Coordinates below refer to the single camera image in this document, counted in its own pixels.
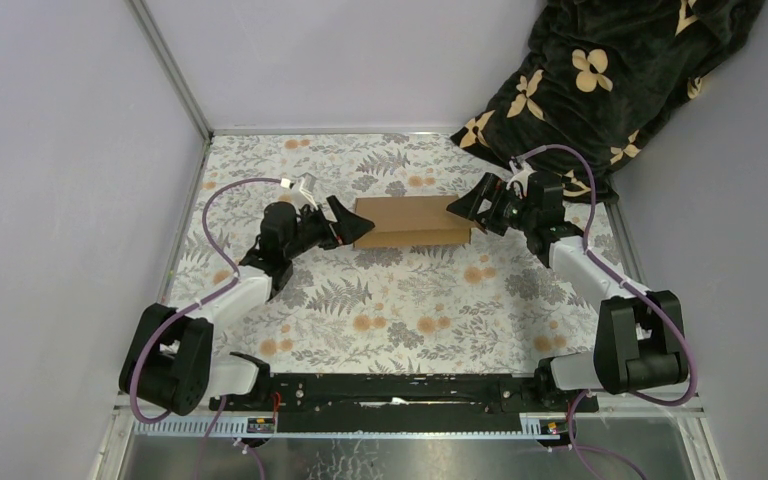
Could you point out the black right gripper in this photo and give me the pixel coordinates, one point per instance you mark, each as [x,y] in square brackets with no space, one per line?
[488,189]

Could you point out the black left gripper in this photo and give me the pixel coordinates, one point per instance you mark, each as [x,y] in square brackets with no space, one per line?
[348,228]

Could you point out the brown cardboard box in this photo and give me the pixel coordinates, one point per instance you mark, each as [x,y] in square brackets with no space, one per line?
[412,222]

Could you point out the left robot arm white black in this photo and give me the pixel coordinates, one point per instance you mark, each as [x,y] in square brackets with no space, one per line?
[169,362]

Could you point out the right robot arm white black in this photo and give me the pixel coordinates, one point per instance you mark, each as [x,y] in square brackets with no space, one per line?
[638,343]

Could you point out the black floral blanket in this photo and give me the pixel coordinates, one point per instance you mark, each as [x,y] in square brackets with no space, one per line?
[600,80]

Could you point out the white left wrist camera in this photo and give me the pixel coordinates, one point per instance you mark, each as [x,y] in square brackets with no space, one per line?
[299,191]

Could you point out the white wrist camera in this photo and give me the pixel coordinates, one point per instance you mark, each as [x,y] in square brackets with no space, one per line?
[299,191]
[520,177]

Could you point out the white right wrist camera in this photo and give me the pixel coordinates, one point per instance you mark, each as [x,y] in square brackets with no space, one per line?
[520,177]

